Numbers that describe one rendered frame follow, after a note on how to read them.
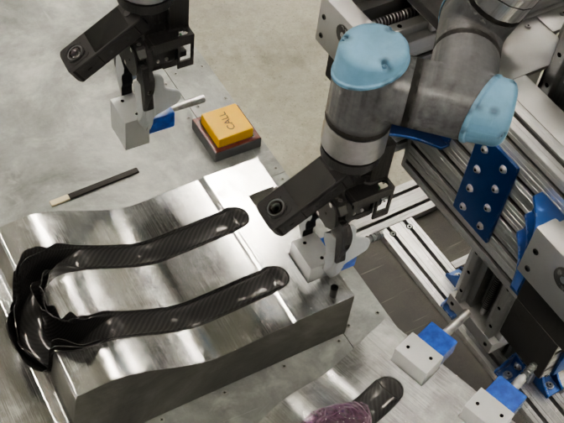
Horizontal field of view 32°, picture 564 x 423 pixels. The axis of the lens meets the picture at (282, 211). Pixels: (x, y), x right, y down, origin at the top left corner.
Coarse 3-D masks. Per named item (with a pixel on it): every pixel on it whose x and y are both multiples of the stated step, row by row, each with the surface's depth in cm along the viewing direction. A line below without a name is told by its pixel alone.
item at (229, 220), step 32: (192, 224) 131; (224, 224) 132; (32, 256) 118; (64, 256) 121; (96, 256) 123; (128, 256) 126; (160, 256) 128; (32, 288) 114; (224, 288) 125; (256, 288) 126; (32, 320) 121; (64, 320) 112; (96, 320) 115; (128, 320) 117; (160, 320) 120; (192, 320) 122; (32, 352) 118
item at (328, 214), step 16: (336, 160) 111; (384, 160) 115; (368, 176) 116; (384, 176) 118; (352, 192) 116; (368, 192) 116; (384, 192) 117; (336, 208) 115; (352, 208) 116; (368, 208) 120; (384, 208) 120; (336, 224) 116
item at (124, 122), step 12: (132, 96) 134; (120, 108) 133; (132, 108) 133; (168, 108) 136; (180, 108) 138; (120, 120) 133; (132, 120) 132; (156, 120) 134; (168, 120) 136; (120, 132) 134; (132, 132) 133; (144, 132) 134; (132, 144) 135
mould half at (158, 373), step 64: (192, 192) 134; (0, 256) 123; (192, 256) 128; (256, 256) 128; (0, 320) 122; (256, 320) 122; (320, 320) 126; (0, 384) 116; (64, 384) 112; (128, 384) 112; (192, 384) 120
